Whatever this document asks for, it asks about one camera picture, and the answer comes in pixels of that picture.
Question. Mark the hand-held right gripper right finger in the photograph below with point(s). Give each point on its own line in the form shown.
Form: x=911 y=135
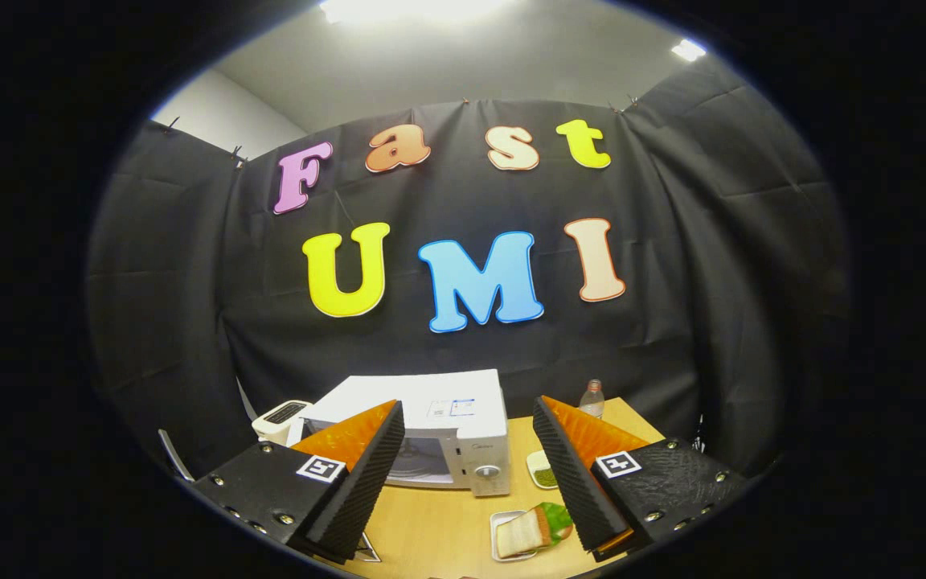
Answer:
x=571 y=482

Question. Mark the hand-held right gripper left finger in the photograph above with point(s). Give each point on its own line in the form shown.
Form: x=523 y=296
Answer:
x=362 y=490

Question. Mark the sandwich with lettuce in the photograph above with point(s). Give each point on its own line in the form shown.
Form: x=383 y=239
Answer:
x=523 y=531

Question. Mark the white microwave oven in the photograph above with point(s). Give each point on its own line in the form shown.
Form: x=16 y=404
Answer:
x=463 y=418

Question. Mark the white divided dish of beans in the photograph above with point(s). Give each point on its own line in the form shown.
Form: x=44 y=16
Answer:
x=542 y=470

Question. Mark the clear plastic bottle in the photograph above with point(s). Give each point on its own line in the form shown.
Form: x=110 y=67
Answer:
x=592 y=402

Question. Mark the white rectangular dish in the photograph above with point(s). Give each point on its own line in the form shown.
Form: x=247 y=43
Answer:
x=497 y=535

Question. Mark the white toaster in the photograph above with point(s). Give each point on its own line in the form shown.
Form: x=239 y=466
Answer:
x=278 y=418

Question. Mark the small ceiling light panel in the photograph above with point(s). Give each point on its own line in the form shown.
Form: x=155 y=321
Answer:
x=688 y=50

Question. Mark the large ceiling light panel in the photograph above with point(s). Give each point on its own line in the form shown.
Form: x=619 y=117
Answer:
x=415 y=8

